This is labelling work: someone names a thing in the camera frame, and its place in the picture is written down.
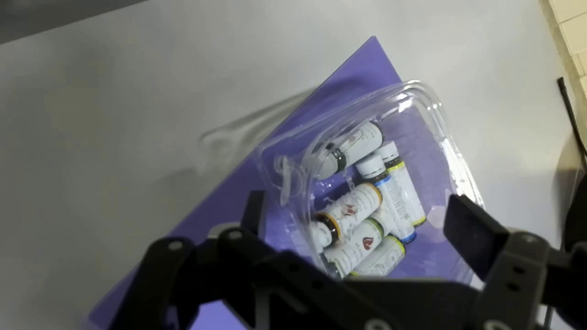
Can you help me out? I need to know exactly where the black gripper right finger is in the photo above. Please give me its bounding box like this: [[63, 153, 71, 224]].
[[441, 193, 587, 330]]

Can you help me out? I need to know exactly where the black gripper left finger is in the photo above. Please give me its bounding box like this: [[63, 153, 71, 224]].
[[111, 189, 344, 330]]

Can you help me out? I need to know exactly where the clear plastic clamshell container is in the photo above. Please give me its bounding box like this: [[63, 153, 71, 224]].
[[197, 79, 489, 290]]

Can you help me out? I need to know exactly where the purple paper mat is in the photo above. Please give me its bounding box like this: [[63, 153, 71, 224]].
[[84, 35, 491, 330]]

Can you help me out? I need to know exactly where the black cable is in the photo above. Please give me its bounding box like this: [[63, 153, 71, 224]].
[[555, 76, 587, 156]]

